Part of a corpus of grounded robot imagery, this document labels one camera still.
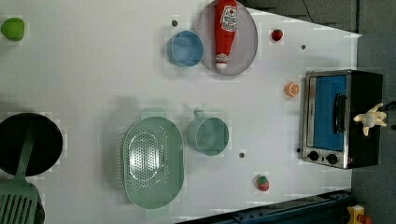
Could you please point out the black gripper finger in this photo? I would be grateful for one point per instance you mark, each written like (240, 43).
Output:
(389, 107)

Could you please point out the yellow plush banana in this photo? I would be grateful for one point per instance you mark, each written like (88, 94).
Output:
(373, 117)

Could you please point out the black toaster oven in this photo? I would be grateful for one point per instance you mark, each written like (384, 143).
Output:
(330, 135)

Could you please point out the orange slice toy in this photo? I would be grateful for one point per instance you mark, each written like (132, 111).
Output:
(292, 89)

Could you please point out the red strawberry toy far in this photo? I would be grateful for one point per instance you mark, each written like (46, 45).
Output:
(277, 35)

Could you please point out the red strawberry toy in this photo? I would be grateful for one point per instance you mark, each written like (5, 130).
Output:
(262, 183)
(277, 35)

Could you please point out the red strawberry toy near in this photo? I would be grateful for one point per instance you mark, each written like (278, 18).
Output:
(262, 183)

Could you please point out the grey round plate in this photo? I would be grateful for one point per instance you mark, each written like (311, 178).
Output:
(245, 43)

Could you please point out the red plush ketchup bottle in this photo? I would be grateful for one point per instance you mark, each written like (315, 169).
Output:
(225, 29)

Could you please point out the blue bowl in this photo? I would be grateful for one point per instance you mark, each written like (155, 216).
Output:
(185, 49)

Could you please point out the green colander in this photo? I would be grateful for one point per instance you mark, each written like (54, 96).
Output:
(153, 160)

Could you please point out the green slotted spatula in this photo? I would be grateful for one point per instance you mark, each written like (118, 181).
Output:
(19, 197)

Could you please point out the green round toy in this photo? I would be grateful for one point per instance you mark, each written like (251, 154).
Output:
(13, 29)

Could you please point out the green cup with handle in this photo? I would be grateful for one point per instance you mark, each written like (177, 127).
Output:
(207, 135)

